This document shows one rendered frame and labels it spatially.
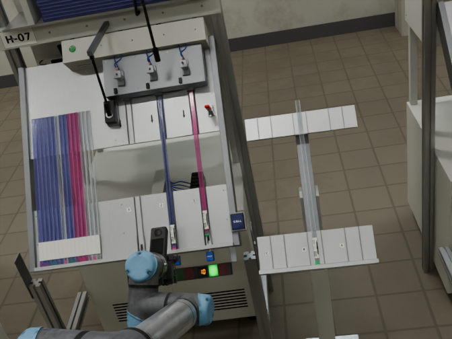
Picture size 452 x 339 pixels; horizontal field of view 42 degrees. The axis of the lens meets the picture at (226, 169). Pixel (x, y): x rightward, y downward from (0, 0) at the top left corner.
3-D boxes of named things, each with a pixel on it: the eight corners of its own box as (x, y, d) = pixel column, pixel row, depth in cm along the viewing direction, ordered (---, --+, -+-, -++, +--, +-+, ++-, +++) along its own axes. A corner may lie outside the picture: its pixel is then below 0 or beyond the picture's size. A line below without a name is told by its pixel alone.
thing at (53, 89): (221, 133, 198) (219, 130, 193) (36, 161, 205) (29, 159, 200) (210, 42, 204) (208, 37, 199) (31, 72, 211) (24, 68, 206)
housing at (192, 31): (212, 54, 205) (206, 39, 191) (78, 77, 210) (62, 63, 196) (209, 33, 206) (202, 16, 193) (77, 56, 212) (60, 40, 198)
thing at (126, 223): (234, 242, 189) (233, 241, 186) (40, 268, 196) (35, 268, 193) (227, 184, 193) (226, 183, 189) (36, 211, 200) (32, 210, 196)
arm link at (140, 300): (162, 332, 141) (164, 286, 142) (120, 329, 144) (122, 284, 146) (174, 329, 148) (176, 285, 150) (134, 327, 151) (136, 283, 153)
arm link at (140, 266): (121, 284, 143) (124, 249, 145) (134, 283, 154) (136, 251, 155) (153, 285, 142) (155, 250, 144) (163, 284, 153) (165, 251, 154)
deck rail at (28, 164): (44, 271, 198) (35, 271, 192) (38, 272, 199) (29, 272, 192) (31, 72, 212) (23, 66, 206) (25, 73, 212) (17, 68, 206)
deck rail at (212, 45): (241, 245, 191) (239, 245, 185) (235, 246, 191) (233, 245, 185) (216, 42, 204) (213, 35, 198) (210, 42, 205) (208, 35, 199)
